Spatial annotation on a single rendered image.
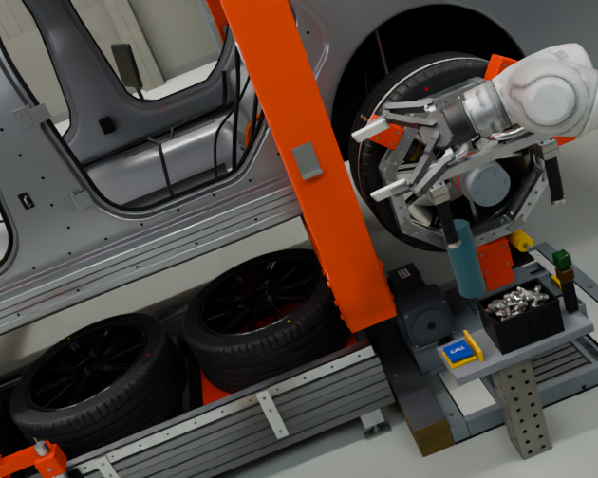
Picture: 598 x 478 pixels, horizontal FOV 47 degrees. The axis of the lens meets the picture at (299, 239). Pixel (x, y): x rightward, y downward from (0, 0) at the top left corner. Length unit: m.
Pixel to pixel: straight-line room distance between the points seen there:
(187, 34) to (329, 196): 8.45
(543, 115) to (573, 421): 1.63
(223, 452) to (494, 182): 1.32
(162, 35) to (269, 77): 8.51
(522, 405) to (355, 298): 0.61
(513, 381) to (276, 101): 1.10
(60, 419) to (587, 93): 2.09
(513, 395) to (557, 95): 1.36
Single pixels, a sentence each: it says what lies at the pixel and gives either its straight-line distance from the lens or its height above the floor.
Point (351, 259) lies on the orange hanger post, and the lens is 2.12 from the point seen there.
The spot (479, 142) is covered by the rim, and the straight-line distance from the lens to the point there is 2.37.
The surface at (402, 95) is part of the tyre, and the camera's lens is 2.21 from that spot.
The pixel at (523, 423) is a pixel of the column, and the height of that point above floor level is 0.15.
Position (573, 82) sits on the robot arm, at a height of 1.45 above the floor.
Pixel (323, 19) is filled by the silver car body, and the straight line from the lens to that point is 2.44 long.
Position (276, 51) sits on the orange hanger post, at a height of 1.45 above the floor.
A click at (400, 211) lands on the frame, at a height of 0.82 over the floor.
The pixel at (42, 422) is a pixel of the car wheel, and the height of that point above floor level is 0.50.
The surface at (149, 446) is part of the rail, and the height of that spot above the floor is 0.35.
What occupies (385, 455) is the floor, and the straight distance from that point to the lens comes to 2.58.
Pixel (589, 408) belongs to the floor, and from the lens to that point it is 2.57.
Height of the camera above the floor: 1.82
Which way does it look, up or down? 26 degrees down
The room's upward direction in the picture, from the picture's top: 22 degrees counter-clockwise
